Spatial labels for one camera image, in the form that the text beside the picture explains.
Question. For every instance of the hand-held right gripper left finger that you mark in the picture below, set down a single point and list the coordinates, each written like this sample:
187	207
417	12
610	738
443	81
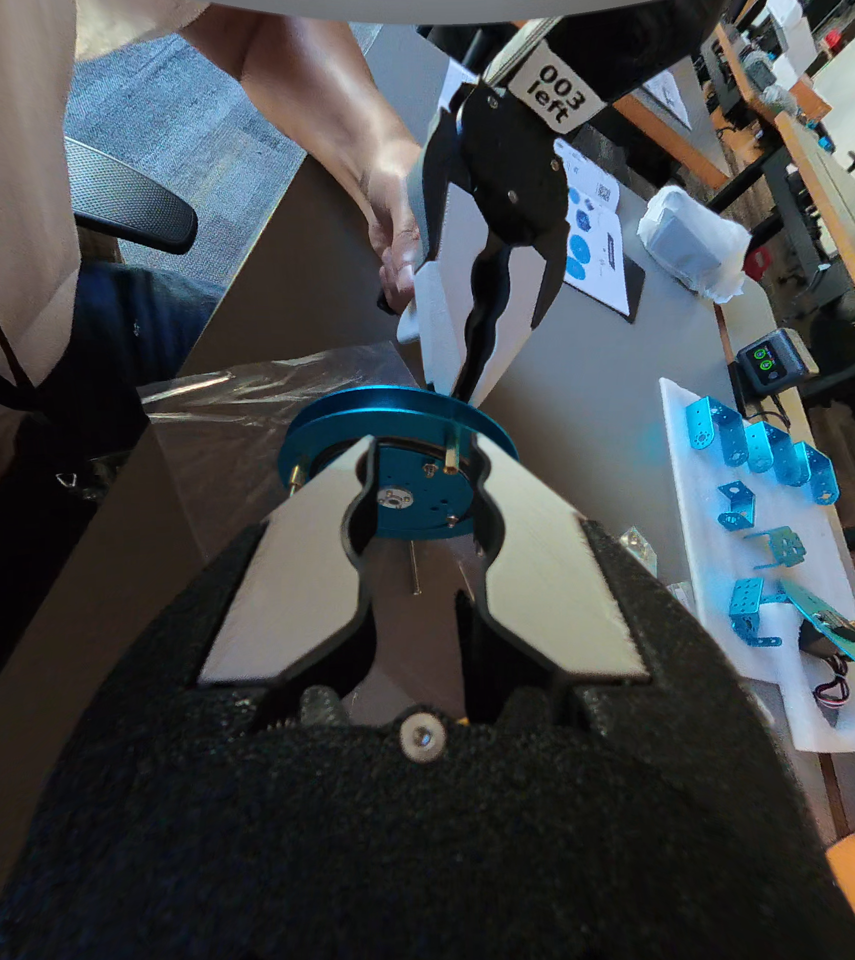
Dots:
285	600

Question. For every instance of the teal metal part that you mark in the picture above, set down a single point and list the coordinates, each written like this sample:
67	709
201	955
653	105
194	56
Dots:
847	637

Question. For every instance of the brass hex standoff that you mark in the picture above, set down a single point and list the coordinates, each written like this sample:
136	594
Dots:
451	450
295	480

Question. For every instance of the small metal rod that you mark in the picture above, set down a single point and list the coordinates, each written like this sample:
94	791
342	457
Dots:
415	570

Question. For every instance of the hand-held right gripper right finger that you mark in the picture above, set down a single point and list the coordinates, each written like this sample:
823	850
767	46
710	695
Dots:
562	592

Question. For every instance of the white foam tray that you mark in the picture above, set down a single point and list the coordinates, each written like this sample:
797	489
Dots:
705	540

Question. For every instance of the white paper sheet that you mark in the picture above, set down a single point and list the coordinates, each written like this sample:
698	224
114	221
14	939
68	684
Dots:
667	97

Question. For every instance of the blue metal L bracket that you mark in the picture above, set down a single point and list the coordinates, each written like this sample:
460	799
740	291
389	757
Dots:
736	506

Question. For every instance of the printed instruction sheet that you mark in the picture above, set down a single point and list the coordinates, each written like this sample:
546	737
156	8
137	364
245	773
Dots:
592	225

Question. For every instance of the blue metal U bracket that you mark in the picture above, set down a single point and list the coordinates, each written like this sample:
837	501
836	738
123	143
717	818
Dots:
817	472
772	454
750	607
709	424

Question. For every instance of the blue metal turntable disc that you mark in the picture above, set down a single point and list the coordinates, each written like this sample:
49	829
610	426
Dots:
397	409

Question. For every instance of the small blue-grey metal bracket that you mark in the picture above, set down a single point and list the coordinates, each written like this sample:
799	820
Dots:
780	547

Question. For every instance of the long wood-edged desk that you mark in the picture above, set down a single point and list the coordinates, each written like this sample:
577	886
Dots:
847	202

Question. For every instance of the person's left hand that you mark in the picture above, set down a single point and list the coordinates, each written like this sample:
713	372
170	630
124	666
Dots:
394	225

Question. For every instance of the grey desk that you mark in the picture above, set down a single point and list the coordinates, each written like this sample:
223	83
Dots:
585	420

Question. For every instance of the wood-edged neighbour desk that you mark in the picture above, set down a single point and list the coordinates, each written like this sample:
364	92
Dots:
667	135

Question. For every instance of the small clear hardware bag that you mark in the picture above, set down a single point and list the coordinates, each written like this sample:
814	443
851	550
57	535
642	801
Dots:
639	551

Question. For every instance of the black servo motor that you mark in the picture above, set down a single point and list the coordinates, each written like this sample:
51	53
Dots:
817	649

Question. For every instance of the black clipboard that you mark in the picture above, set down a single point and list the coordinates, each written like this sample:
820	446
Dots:
634	289

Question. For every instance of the white plastic wrapped box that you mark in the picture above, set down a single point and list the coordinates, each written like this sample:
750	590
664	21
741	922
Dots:
697	240

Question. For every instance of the black device with green display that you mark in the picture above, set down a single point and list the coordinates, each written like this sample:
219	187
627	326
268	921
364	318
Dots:
772	360

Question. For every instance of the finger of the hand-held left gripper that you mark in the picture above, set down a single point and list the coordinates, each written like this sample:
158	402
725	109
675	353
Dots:
446	300
517	300

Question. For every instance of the person's office chair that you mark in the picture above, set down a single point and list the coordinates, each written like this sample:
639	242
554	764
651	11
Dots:
135	202

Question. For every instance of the large clear plastic bag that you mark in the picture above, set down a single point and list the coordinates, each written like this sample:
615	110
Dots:
232	420

